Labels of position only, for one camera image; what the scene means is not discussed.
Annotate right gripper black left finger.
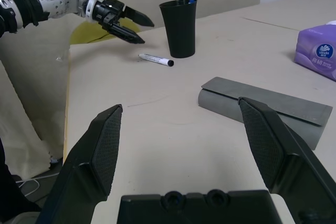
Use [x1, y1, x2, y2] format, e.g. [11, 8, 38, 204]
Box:
[35, 104, 123, 224]

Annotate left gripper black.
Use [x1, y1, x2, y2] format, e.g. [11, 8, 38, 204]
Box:
[93, 0, 155, 44]

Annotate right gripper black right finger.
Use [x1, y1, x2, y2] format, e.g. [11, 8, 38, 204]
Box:
[237, 97, 336, 224]

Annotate black capped white marker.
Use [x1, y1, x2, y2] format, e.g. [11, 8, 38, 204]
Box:
[138, 52, 175, 68]

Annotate grey glasses case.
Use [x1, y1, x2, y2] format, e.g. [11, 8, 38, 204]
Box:
[196, 76, 333, 151]

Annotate black plastic cup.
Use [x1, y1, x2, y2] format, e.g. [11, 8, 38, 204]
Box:
[159, 0, 198, 59]

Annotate yellow plate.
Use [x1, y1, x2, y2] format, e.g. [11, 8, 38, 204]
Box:
[69, 19, 142, 45]

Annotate beige hanging cloth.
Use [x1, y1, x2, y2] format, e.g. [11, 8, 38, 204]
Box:
[0, 58, 66, 179]

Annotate purple tissue pack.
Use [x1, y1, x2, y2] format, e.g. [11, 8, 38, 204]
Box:
[293, 20, 336, 82]

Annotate white floor cable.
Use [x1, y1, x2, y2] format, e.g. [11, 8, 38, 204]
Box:
[15, 173, 61, 197]

